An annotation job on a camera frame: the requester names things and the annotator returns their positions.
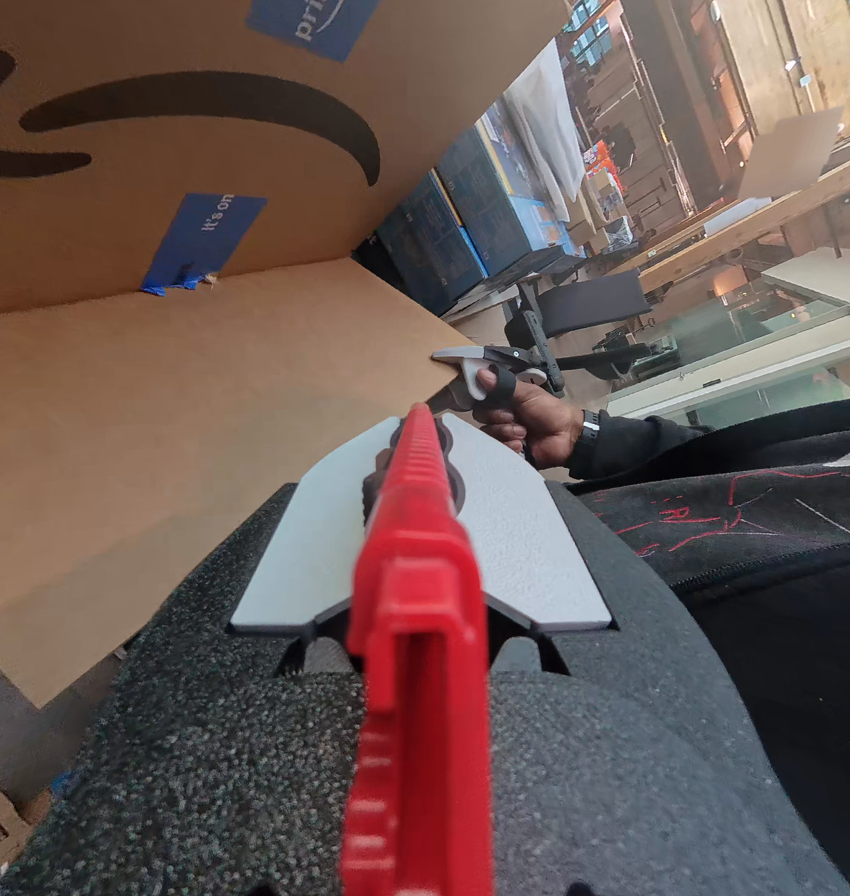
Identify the wooden table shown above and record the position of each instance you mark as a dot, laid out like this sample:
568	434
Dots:
747	224

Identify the large cardboard box blue tape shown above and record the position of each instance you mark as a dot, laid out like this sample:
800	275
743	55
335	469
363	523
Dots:
187	455

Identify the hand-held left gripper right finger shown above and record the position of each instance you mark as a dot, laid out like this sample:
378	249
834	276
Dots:
530	553

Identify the blue printed toy box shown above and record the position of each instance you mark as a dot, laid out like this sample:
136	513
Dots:
509	203

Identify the dark blue flat box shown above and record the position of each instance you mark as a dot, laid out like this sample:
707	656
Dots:
432	245

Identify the person's right hand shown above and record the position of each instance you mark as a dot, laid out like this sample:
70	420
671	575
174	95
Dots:
544	427

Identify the white desk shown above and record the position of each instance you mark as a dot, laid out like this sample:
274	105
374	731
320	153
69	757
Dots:
747	364

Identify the black office chair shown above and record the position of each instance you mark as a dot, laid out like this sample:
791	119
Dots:
593	301

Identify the black wrist watch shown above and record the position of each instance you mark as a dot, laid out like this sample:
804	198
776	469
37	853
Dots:
590	425

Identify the pale grey board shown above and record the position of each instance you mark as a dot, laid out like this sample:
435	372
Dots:
789	154

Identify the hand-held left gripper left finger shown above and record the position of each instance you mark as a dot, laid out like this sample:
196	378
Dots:
313	553

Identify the person's right forearm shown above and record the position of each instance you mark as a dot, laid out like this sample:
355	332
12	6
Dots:
628	441

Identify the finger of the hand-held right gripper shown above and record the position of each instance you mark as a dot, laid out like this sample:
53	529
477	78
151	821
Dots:
456	397
461	355

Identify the white plastic sheet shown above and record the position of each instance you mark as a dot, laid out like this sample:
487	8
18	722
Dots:
547	119

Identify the colourful small box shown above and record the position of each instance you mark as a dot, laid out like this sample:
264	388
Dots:
601	157

